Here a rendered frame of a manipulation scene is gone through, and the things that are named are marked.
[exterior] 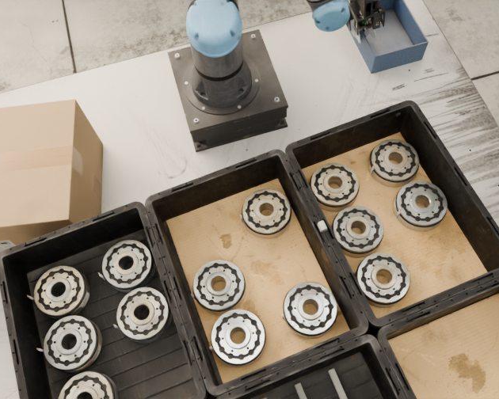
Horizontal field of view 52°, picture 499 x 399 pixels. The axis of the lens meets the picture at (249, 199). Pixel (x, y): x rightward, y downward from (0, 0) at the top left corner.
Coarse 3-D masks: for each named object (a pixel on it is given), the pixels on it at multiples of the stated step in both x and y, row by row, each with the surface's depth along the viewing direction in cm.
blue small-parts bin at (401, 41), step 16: (384, 0) 143; (400, 0) 141; (400, 16) 143; (384, 32) 143; (400, 32) 143; (416, 32) 137; (368, 48) 134; (384, 48) 141; (400, 48) 141; (416, 48) 134; (368, 64) 138; (384, 64) 136; (400, 64) 138
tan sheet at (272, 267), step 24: (240, 192) 111; (192, 216) 109; (216, 216) 109; (192, 240) 107; (216, 240) 106; (240, 240) 106; (264, 240) 106; (288, 240) 105; (192, 264) 104; (240, 264) 104; (264, 264) 103; (288, 264) 103; (312, 264) 103; (216, 288) 102; (264, 288) 101; (288, 288) 101; (264, 312) 99; (312, 312) 99; (240, 336) 98; (288, 336) 97; (216, 360) 96; (264, 360) 96
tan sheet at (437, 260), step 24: (312, 168) 112; (360, 168) 112; (360, 192) 109; (384, 192) 109; (384, 216) 106; (384, 240) 104; (408, 240) 104; (432, 240) 104; (456, 240) 103; (408, 264) 102; (432, 264) 101; (456, 264) 101; (480, 264) 101; (432, 288) 99; (384, 312) 98
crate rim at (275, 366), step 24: (240, 168) 102; (288, 168) 101; (168, 192) 100; (312, 216) 97; (168, 264) 94; (336, 264) 92; (360, 312) 90; (192, 336) 88; (336, 336) 87; (288, 360) 86; (240, 384) 85
